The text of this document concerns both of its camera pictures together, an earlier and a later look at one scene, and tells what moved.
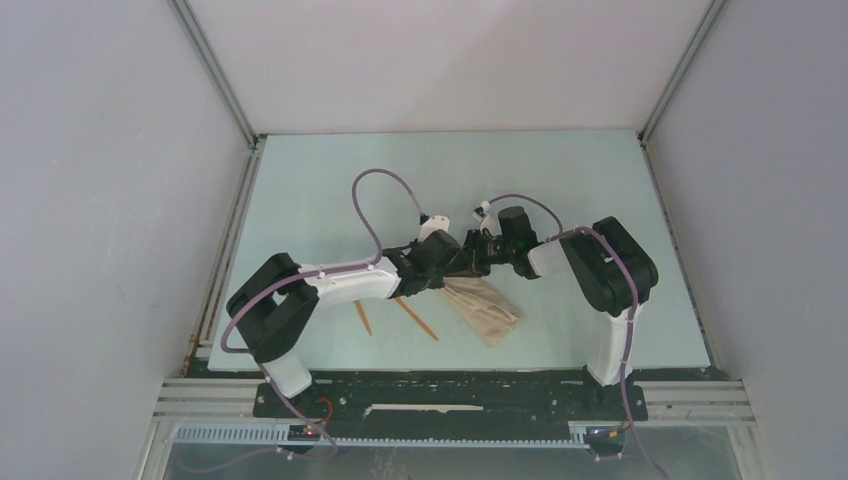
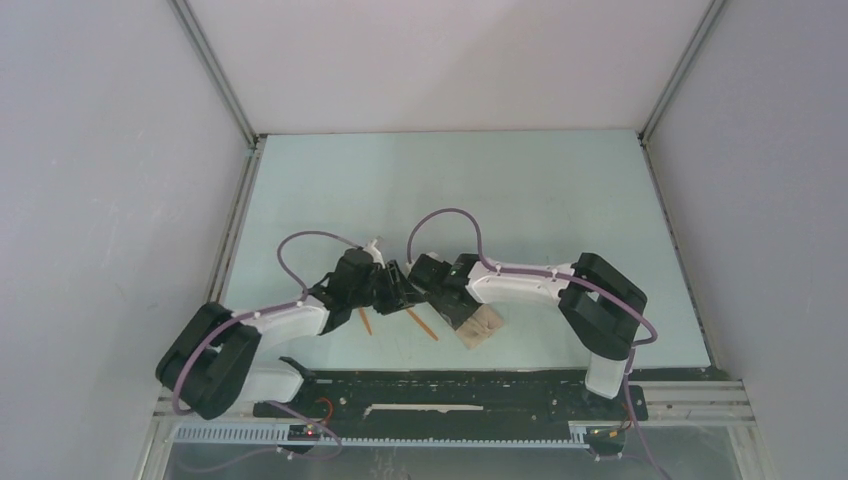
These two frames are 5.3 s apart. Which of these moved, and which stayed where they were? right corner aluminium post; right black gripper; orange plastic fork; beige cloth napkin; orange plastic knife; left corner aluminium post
Moved: beige cloth napkin; right black gripper
Stayed: right corner aluminium post; orange plastic fork; left corner aluminium post; orange plastic knife
